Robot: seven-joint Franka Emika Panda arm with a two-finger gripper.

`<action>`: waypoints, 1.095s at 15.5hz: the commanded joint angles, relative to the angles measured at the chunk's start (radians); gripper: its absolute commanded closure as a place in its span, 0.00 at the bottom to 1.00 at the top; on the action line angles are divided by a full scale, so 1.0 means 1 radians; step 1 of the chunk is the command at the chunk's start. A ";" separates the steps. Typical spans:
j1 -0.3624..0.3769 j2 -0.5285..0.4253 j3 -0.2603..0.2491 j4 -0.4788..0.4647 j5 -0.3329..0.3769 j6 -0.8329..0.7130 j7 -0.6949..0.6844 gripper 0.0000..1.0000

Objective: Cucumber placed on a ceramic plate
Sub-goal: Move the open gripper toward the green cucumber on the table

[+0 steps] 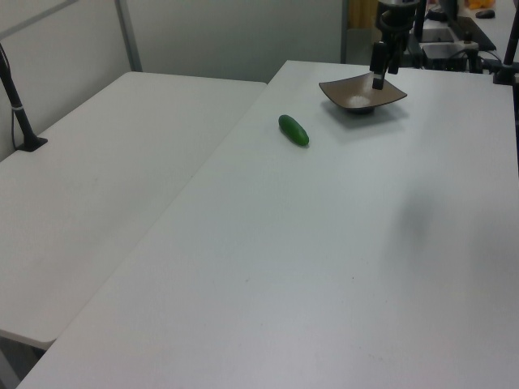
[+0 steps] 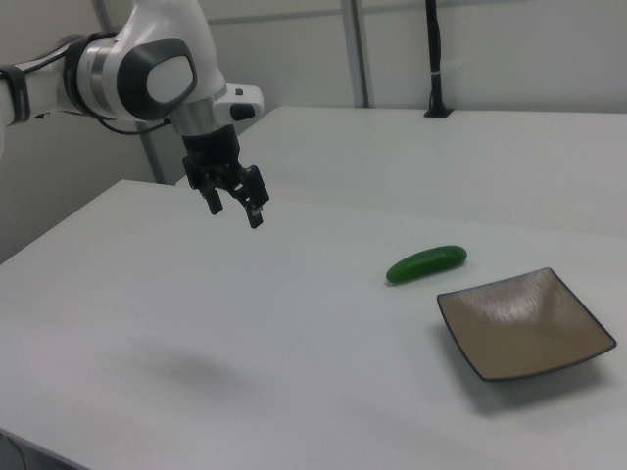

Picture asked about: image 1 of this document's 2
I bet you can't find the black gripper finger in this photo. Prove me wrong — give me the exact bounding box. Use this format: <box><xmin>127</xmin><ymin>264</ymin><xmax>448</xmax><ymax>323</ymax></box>
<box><xmin>369</xmin><ymin>40</ymin><xmax>388</xmax><ymax>91</ymax></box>
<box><xmin>386</xmin><ymin>39</ymin><xmax>402</xmax><ymax>76</ymax></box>

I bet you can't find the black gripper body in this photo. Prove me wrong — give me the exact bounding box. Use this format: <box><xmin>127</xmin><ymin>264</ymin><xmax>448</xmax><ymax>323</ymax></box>
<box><xmin>374</xmin><ymin>0</ymin><xmax>421</xmax><ymax>46</ymax></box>

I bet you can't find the green cucumber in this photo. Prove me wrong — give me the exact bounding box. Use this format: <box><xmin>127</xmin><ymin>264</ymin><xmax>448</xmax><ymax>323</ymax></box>
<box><xmin>277</xmin><ymin>114</ymin><xmax>311</xmax><ymax>147</ymax></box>

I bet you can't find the brown square ceramic plate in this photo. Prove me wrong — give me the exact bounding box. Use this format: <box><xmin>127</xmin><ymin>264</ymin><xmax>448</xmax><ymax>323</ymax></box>
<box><xmin>318</xmin><ymin>71</ymin><xmax>408</xmax><ymax>114</ymax></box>

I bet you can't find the yellow panel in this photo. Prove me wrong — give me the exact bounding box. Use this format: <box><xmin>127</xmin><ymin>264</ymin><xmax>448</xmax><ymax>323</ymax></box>
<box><xmin>347</xmin><ymin>0</ymin><xmax>379</xmax><ymax>30</ymax></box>

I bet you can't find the silver metal box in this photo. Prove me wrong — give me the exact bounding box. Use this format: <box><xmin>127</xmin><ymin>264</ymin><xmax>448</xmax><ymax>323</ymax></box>
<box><xmin>420</xmin><ymin>27</ymin><xmax>468</xmax><ymax>62</ymax></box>

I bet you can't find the white side table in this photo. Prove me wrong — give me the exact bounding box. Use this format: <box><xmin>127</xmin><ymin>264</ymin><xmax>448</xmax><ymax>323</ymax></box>
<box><xmin>0</xmin><ymin>71</ymin><xmax>268</xmax><ymax>352</ymax></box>

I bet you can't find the black camera stand pole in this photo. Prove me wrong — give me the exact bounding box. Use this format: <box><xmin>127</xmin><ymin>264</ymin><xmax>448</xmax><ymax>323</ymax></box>
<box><xmin>0</xmin><ymin>42</ymin><xmax>49</xmax><ymax>153</ymax></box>
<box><xmin>491</xmin><ymin>0</ymin><xmax>519</xmax><ymax>86</ymax></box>

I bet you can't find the grey partition frame post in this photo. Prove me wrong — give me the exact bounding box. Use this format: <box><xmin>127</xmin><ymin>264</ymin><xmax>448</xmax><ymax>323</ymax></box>
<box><xmin>114</xmin><ymin>0</ymin><xmax>144</xmax><ymax>75</ymax></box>

